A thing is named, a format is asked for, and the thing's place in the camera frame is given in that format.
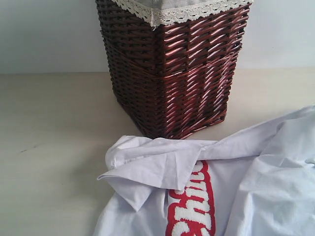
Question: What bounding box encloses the white shirt with red lettering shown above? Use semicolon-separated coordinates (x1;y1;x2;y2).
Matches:
94;106;315;236

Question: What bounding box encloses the brown wicker laundry basket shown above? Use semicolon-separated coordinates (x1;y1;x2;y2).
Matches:
96;0;252;139

